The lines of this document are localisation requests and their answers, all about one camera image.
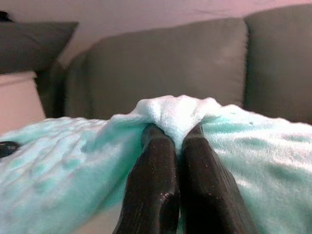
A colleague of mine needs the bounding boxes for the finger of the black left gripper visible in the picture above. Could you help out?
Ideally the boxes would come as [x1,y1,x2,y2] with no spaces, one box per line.
[0,140,20,158]

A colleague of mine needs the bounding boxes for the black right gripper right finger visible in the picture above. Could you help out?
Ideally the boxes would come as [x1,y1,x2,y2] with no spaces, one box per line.
[179,123,258,234]

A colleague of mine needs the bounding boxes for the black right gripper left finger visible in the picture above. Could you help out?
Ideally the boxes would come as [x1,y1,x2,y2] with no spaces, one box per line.
[112,122,181,234]

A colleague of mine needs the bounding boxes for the mint green dotted pillow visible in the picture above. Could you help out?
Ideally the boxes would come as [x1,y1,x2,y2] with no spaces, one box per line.
[0,94,312,234]

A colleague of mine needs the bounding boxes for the grey-green leather sofa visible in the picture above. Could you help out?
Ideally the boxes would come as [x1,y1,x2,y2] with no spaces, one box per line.
[36,3,312,125]

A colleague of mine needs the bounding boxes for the dark grey cushion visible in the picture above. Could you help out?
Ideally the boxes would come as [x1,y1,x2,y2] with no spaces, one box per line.
[0,21,80,74]

